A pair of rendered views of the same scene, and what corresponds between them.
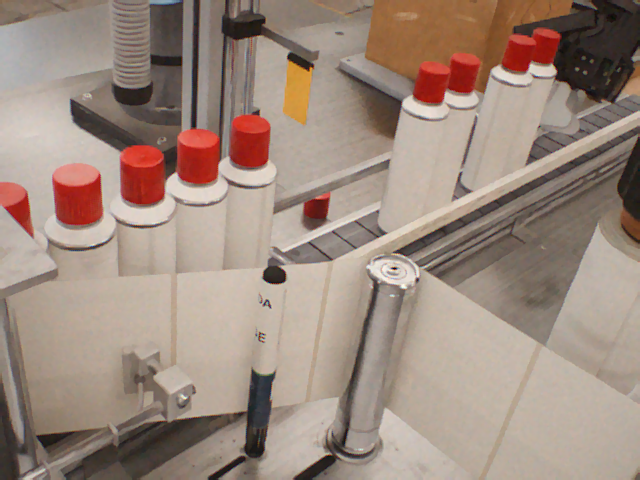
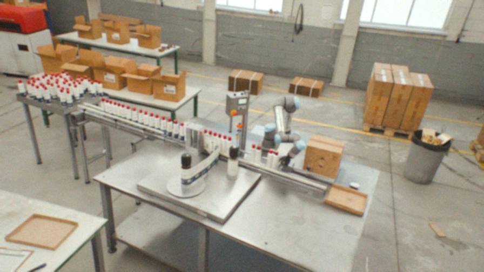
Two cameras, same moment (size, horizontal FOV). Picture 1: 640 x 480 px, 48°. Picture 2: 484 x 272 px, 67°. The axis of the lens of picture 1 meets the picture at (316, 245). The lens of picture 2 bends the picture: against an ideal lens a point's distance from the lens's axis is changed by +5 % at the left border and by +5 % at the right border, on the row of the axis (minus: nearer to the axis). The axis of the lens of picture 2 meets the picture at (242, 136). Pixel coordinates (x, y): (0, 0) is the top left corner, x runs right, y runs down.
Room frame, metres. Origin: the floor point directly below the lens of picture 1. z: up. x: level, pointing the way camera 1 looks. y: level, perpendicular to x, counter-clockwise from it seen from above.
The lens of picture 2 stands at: (-0.19, -2.68, 2.61)
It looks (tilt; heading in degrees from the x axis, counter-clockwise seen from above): 28 degrees down; 73
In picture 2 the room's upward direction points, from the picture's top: 5 degrees clockwise
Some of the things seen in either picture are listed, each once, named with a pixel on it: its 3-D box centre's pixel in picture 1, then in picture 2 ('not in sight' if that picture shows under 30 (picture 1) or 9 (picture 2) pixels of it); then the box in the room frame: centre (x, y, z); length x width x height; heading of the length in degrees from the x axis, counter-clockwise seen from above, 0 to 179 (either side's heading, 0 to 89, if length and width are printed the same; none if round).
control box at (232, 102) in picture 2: not in sight; (236, 104); (0.60, 0.13, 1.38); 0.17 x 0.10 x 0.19; 13
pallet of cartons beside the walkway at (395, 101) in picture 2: not in sight; (393, 99); (4.00, 2.23, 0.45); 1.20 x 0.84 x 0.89; 58
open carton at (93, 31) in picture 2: not in sight; (88, 27); (-1.11, 5.03, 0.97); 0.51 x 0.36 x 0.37; 59
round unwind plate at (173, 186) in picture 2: not in sight; (186, 185); (0.09, -0.34, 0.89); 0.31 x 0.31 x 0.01
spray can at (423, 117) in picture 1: (415, 153); (253, 154); (0.72, -0.09, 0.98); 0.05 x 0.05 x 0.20
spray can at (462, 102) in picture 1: (444, 142); (257, 155); (0.76, -0.13, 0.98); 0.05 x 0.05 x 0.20
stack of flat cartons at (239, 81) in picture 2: not in sight; (246, 82); (1.87, 4.07, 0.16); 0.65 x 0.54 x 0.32; 151
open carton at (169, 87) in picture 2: not in sight; (170, 83); (0.15, 1.84, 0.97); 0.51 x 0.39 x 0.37; 62
